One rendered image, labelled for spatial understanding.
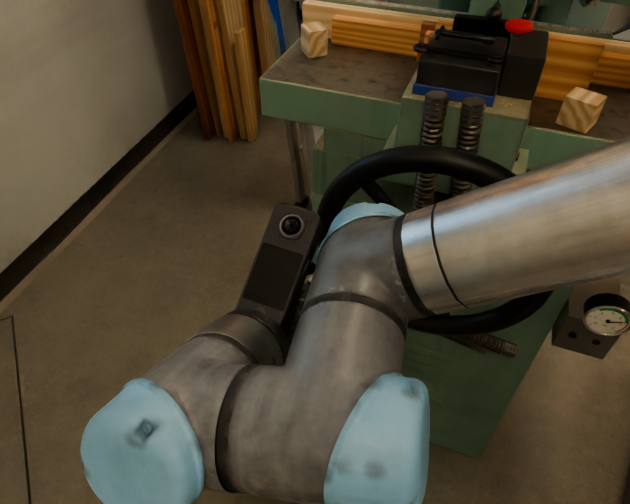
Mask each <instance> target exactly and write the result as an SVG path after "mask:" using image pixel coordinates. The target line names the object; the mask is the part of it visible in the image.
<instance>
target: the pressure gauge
mask: <svg viewBox="0 0 630 504"><path fill-rule="evenodd" d="M583 310H584V316H583V323H584V325H585V327H586V328H587V329H589V330H590V331H592V332H594V333H596V334H599V335H604V336H616V335H621V334H624V333H626V332H628V331H629V330H630V302H629V301H628V300H627V299H626V298H624V297H622V296H620V295H617V294H612V293H601V294H596V295H593V296H591V297H590V298H588V299H587V300H586V301H585V303H584V306H583ZM606 320H610V322H628V323H606Z"/></svg>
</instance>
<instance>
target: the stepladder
mask: <svg viewBox="0 0 630 504"><path fill-rule="evenodd" d="M304 1H306V0H268V7H269V14H270V21H271V28H272V34H273V41H274V48H275V55H276V61H277V60H278V59H279V58H280V57H281V56H282V55H283V54H284V53H285V52H286V51H287V50H288V49H289V48H290V47H291V46H292V45H293V44H294V43H295V42H296V41H297V40H298V39H299V38H300V37H301V21H302V24H303V11H302V4H303V2H304ZM300 18H301V20H300ZM298 124H299V130H300V136H301V142H302V144H301V146H300V148H299V144H298V136H297V129H296V121H291V120H286V119H285V125H286V132H287V138H288V145H289V152H290V159H291V166H292V173H293V180H294V187H295V194H296V203H295V204H294V205H296V206H299V207H303V208H305V207H306V206H307V204H308V203H309V198H308V196H307V195H305V191H304V183H303V175H302V168H301V160H300V153H301V151H302V150H303V154H304V159H305V165H306V171H307V177H308V183H309V189H310V195H311V201H312V194H313V191H312V149H313V147H314V145H315V144H316V142H317V141H318V140H319V138H320V137H321V135H322V134H323V132H324V127H321V126H316V125H311V124H306V123H301V122H298Z"/></svg>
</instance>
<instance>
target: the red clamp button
mask: <svg viewBox="0 0 630 504"><path fill-rule="evenodd" d="M533 27H534V25H533V24H532V23H531V22H530V21H528V20H525V19H519V18H516V19H511V20H509V21H507V22H506V23H505V28H506V29H507V30H508V32H510V33H512V34H516V35H525V34H527V33H529V32H531V31H532V30H533Z"/></svg>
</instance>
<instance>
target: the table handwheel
mask: <svg viewBox="0 0 630 504"><path fill-rule="evenodd" d="M410 172H424V173H435V174H441V175H447V176H451V177H455V178H458V179H461V180H464V181H467V182H470V183H472V184H475V185H477V186H479V187H481V188H482V187H485V186H488V185H491V184H493V183H496V182H499V181H502V180H505V179H508V178H511V177H514V176H517V175H516V174H514V173H513V172H511V171H510V170H508V169H506V168H505V167H503V166H501V165H499V164H497V163H495V162H493V161H491V160H489V159H487V158H484V157H482V156H479V155H476V154H473V153H470V152H467V151H463V150H459V149H455V148H449V147H443V146H433V145H410V146H400V147H394V148H389V149H385V150H381V151H378V152H375V153H372V154H370V155H368V156H365V157H363V158H361V159H359V160H358V161H356V162H354V163H353V164H351V165H350V166H348V167H347V168H346V169H344V170H343V171H342V172H341V173H340V174H339V175H338V176H337V177H336V178H335V179H334V180H333V181H332V182H331V183H330V185H329V186H328V188H327V189H326V191H325V193H324V195H323V197H322V199H321V201H320V204H319V207H318V210H317V213H318V215H319V217H320V219H321V221H322V223H323V226H324V228H323V231H322V234H321V237H320V240H319V242H318V248H319V247H320V245H321V243H322V241H323V240H324V238H325V237H326V236H327V233H328V230H329V228H330V225H331V223H332V222H333V220H334V218H335V217H336V216H337V215H338V214H339V213H340V212H341V210H342V208H343V206H344V205H345V203H346V202H347V200H348V199H349V198H350V197H351V196H352V195H353V194H354V193H355V192H356V191H357V190H359V189H360V188H362V189H363V190H364V191H365V193H366V194H367V195H368V196H369V197H370V198H371V199H372V200H373V201H374V202H375V203H376V204H379V203H384V204H388V205H391V206H393V207H395V208H397V209H399V208H398V207H397V206H396V205H395V204H394V203H393V202H392V200H391V199H390V198H389V197H388V196H387V194H386V193H385V192H384V191H383V190H382V189H381V187H380V186H379V185H378V184H377V183H376V181H375V180H377V179H380V178H382V177H386V176H389V175H394V174H400V173H410ZM433 194H434V196H433V202H432V203H433V204H435V203H438V202H441V201H444V200H447V199H449V196H450V194H445V193H441V192H436V191H434V193H433ZM433 204H432V205H433ZM399 210H400V209H399ZM553 291H554V290H552V291H547V292H542V293H538V294H533V295H528V296H523V297H519V298H514V299H511V300H510V301H509V302H507V303H505V304H503V305H501V306H499V307H497V308H494V309H492V310H488V311H485V312H481V313H476V314H469V315H435V316H429V317H425V318H421V319H416V320H411V321H409V322H408V327H407V328H408V329H411V330H415V331H419V332H423V333H428V334H434V335H442V336H476V335H483V334H488V333H493V332H497V331H500V330H503V329H506V328H508V327H511V326H513V325H515V324H517V323H519V322H521V321H523V320H525V319H526V318H528V317H529V316H531V315H532V314H534V313H535V312H536V311H537V310H538V309H540V308H541V307H542V306H543V305H544V304H545V302H546V301H547V300H548V299H549V297H550V296H551V294H552V293H553Z"/></svg>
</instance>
